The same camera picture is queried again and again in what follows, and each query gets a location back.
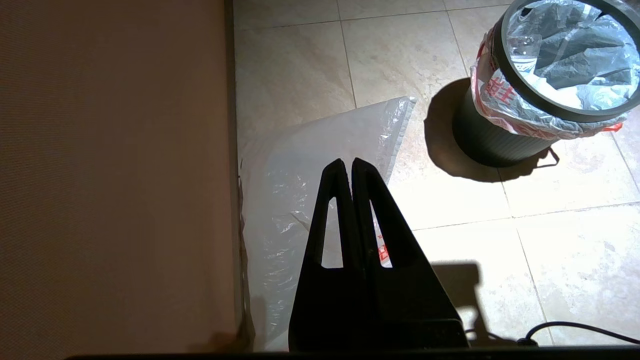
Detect clear discarded water bottle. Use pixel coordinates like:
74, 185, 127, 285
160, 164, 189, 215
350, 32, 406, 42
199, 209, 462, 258
507, 34, 543, 73

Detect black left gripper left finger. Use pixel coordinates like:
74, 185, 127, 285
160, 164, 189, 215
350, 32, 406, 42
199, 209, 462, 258
289, 159, 373, 351

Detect black round trash bin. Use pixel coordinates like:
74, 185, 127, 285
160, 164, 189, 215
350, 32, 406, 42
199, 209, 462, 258
452, 0, 640, 168

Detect black left wrist camera cable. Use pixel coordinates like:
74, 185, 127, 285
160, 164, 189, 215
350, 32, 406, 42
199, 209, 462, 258
465, 322, 640, 347

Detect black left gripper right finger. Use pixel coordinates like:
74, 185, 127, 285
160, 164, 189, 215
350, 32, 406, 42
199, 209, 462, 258
351, 158, 468, 351

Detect new white plastic bag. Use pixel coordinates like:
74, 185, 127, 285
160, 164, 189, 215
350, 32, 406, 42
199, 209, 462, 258
239, 96, 418, 351

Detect used red-printed trash bag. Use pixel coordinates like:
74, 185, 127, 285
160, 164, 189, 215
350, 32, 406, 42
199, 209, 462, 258
470, 0, 640, 141

